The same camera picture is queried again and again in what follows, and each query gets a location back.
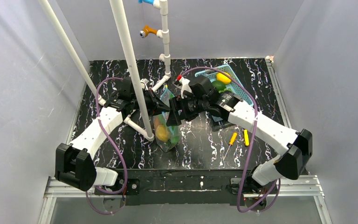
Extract orange fruit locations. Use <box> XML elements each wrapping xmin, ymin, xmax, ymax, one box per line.
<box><xmin>216</xmin><ymin>72</ymin><xmax>232</xmax><ymax>85</ymax></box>

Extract yellow lemon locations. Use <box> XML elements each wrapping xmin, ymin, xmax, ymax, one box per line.
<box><xmin>155</xmin><ymin>125</ymin><xmax>170</xmax><ymax>143</ymax></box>

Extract clear zip top bag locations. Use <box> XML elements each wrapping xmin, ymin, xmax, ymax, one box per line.
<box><xmin>153</xmin><ymin>86</ymin><xmax>181</xmax><ymax>153</ymax></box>

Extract long green cucumber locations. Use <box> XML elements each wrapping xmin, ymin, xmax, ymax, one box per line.
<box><xmin>168</xmin><ymin>126</ymin><xmax>180</xmax><ymax>145</ymax></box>

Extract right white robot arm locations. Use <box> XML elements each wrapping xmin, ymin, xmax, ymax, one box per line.
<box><xmin>166</xmin><ymin>76</ymin><xmax>312</xmax><ymax>186</ymax></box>

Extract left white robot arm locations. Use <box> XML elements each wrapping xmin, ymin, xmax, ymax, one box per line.
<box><xmin>55</xmin><ymin>77</ymin><xmax>140</xmax><ymax>191</ymax></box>

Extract light blue plastic basket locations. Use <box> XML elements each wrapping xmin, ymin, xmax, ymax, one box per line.
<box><xmin>194</xmin><ymin>64</ymin><xmax>254</xmax><ymax>107</ymax></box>

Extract orange webcam on pipe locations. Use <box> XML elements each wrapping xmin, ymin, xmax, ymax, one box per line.
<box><xmin>139</xmin><ymin>25</ymin><xmax>158</xmax><ymax>38</ymax></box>

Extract blue clip on pipe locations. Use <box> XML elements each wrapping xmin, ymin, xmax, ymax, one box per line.
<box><xmin>138</xmin><ymin>0</ymin><xmax>154</xmax><ymax>5</ymax></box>

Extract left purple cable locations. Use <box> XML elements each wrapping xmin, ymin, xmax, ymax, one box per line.
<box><xmin>85</xmin><ymin>77</ymin><xmax>128</xmax><ymax>216</ymax></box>

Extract purple cable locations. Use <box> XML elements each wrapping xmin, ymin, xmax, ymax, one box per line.
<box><xmin>179</xmin><ymin>66</ymin><xmax>282</xmax><ymax>213</ymax></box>
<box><xmin>85</xmin><ymin>77</ymin><xmax>128</xmax><ymax>216</ymax></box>

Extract white PVC pipe frame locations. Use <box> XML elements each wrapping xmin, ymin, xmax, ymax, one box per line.
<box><xmin>39</xmin><ymin>0</ymin><xmax>154</xmax><ymax>142</ymax></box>

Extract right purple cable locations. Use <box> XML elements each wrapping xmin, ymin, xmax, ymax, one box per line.
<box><xmin>179</xmin><ymin>66</ymin><xmax>282</xmax><ymax>213</ymax></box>

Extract orange handled screwdriver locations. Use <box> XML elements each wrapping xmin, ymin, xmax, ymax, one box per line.
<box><xmin>223</xmin><ymin>132</ymin><xmax>238</xmax><ymax>161</ymax></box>

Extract yellow handled screwdriver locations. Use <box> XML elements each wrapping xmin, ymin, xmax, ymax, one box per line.
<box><xmin>243</xmin><ymin>129</ymin><xmax>250</xmax><ymax>147</ymax></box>

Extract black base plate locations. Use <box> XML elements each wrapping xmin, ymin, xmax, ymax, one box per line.
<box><xmin>93</xmin><ymin>168</ymin><xmax>278</xmax><ymax>206</ymax></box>

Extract aluminium rail frame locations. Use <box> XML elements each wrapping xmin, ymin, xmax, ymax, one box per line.
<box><xmin>38</xmin><ymin>173</ymin><xmax>332</xmax><ymax>224</ymax></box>

